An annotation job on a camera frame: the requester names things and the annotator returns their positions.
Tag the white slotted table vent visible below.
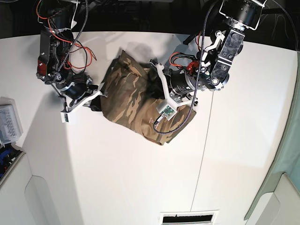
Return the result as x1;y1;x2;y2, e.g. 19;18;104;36
159;210;219;225

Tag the grey tray with blue items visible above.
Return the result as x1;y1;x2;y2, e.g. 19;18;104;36
0;143;25;186

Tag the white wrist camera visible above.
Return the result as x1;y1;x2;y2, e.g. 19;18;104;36
60;111;76;124
157;101;177;121

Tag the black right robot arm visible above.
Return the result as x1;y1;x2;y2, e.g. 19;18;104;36
36;0;103;113

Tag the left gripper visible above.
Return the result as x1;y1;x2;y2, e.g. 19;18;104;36
146;60;195;109

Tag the grey floor cable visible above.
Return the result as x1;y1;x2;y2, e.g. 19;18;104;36
269;11;291;39

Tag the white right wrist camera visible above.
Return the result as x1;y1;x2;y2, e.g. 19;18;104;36
60;111;76;124

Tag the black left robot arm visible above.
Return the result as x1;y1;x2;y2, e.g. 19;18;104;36
150;0;265;113

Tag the clear plastic screw box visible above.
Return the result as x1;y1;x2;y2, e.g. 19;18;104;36
0;97;23;145

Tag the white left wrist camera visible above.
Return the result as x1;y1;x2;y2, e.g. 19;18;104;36
157;101;177;121

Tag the braided camera cable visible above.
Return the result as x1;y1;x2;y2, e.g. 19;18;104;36
153;0;223;135

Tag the camouflage t-shirt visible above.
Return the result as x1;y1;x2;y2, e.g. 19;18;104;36
101;51;190;145

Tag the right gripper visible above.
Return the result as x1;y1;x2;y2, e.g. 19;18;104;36
55;77;108;112

